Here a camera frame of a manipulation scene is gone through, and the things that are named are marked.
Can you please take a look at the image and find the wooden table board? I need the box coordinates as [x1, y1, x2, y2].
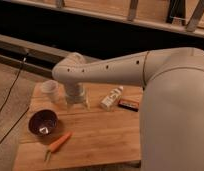
[13, 84, 141, 171]

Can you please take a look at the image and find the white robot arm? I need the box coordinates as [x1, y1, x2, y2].
[52, 47, 204, 171]

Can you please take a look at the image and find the dark purple bowl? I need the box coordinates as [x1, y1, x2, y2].
[28, 109, 58, 136]

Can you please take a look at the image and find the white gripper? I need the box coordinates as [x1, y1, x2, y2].
[64, 83, 90, 112]

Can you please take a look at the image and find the orange toy carrot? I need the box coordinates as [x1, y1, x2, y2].
[44, 132, 72, 162]

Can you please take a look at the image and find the white plastic bottle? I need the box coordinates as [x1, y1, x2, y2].
[100, 86, 124, 111]

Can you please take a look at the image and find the black cable on floor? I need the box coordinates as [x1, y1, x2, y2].
[0, 51, 31, 150]

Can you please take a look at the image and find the black and orange snack bar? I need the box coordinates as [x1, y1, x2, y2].
[118, 99, 139, 112]

